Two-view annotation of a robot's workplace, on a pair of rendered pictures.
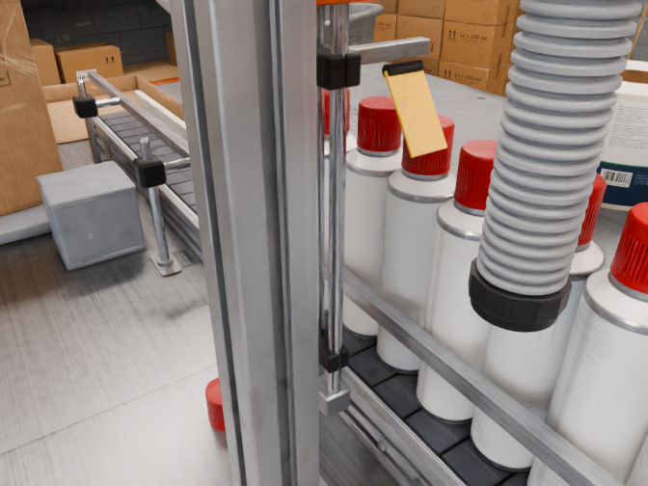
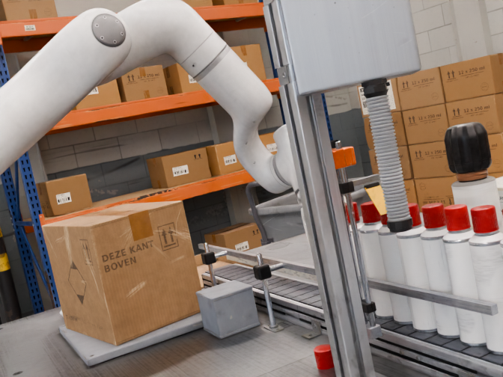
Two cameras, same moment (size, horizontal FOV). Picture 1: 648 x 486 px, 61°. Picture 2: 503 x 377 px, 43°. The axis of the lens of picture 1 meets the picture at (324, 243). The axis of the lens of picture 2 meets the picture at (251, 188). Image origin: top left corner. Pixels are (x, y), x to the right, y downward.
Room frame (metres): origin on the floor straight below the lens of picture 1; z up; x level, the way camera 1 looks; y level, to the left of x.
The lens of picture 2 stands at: (-0.73, -0.01, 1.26)
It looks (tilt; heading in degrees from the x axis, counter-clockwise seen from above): 6 degrees down; 8
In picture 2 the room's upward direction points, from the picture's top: 12 degrees counter-clockwise
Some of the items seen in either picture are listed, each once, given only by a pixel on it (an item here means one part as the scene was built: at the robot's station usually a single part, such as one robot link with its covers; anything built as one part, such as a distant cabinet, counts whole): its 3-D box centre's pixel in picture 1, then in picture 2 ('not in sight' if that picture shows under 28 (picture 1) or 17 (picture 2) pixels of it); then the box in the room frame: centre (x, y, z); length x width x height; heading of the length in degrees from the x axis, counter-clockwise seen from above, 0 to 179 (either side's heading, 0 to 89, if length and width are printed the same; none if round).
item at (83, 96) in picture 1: (105, 130); (219, 271); (0.84, 0.35, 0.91); 0.07 x 0.03 x 0.16; 124
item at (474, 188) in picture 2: not in sight; (476, 197); (0.57, -0.25, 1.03); 0.09 x 0.09 x 0.30
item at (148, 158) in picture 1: (173, 200); (275, 288); (0.59, 0.18, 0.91); 0.07 x 0.03 x 0.16; 124
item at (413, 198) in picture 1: (417, 251); (398, 262); (0.36, -0.07, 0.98); 0.05 x 0.05 x 0.20
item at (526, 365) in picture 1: (534, 329); (443, 269); (0.26, -0.13, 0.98); 0.05 x 0.05 x 0.20
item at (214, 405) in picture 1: (227, 401); (324, 356); (0.33, 0.08, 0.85); 0.03 x 0.03 x 0.03
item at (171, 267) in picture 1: (165, 261); (273, 326); (0.58, 0.20, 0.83); 0.06 x 0.03 x 0.01; 31
